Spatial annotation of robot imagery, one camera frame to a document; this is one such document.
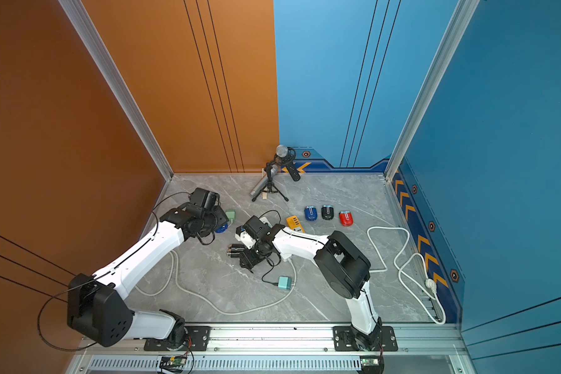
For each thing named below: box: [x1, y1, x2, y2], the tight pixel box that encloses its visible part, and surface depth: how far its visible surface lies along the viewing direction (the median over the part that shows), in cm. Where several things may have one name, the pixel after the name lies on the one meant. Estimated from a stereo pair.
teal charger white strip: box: [277, 275, 293, 290], surface depth 84 cm
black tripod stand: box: [251, 162, 290, 203], surface depth 108 cm
